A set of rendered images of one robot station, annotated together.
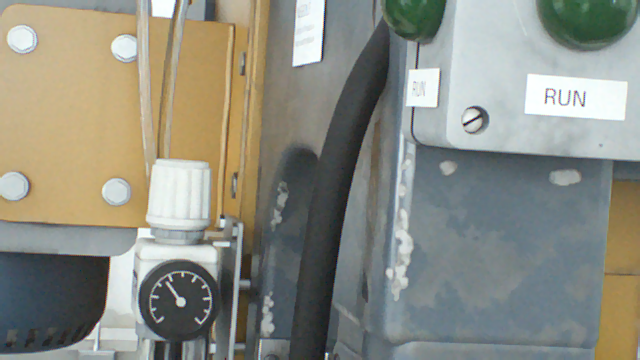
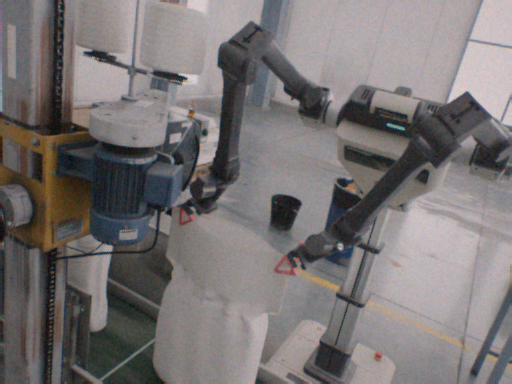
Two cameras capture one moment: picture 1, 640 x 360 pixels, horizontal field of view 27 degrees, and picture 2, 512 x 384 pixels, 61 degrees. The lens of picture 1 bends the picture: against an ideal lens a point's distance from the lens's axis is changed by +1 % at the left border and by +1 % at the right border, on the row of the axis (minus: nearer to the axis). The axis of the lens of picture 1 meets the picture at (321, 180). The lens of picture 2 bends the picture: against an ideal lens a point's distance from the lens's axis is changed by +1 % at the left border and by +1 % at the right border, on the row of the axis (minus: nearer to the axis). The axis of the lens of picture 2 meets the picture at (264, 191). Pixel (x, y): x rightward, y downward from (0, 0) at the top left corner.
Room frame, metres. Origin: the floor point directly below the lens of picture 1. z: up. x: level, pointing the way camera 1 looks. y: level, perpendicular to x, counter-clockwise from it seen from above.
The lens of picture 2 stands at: (1.46, 1.13, 1.68)
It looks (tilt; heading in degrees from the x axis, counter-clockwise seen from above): 20 degrees down; 218
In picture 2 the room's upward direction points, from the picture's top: 12 degrees clockwise
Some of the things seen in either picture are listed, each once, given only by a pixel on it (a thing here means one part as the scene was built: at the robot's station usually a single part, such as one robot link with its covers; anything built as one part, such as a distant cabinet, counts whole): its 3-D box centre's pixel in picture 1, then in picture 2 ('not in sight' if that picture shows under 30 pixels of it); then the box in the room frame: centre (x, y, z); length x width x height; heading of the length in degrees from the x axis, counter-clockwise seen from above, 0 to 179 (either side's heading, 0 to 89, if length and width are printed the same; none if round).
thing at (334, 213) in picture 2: not in sight; (351, 221); (-1.70, -0.34, 0.32); 0.51 x 0.48 x 0.65; 13
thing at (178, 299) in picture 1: (178, 299); not in sight; (0.60, 0.06, 1.16); 0.04 x 0.02 x 0.04; 103
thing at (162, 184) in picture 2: not in sight; (163, 188); (0.80, 0.29, 1.25); 0.10 x 0.08 x 0.12; 38
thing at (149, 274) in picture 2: not in sight; (101, 240); (0.40, -0.64, 0.54); 1.05 x 0.02 x 0.41; 103
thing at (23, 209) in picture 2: not in sight; (9, 205); (1.06, 0.03, 1.14); 0.11 x 0.06 x 0.11; 103
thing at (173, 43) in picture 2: not in sight; (174, 39); (0.72, 0.17, 1.61); 0.17 x 0.17 x 0.17
